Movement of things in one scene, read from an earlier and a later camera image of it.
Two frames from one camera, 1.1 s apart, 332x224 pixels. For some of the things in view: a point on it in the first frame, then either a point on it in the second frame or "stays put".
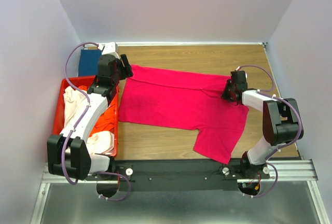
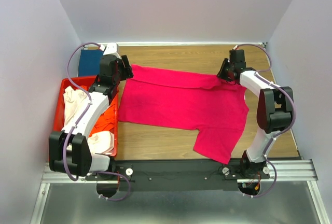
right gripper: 224,95 → 220,73
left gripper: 127,70 stays put
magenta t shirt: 186,101 stays put
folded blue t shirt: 88,62 stays put
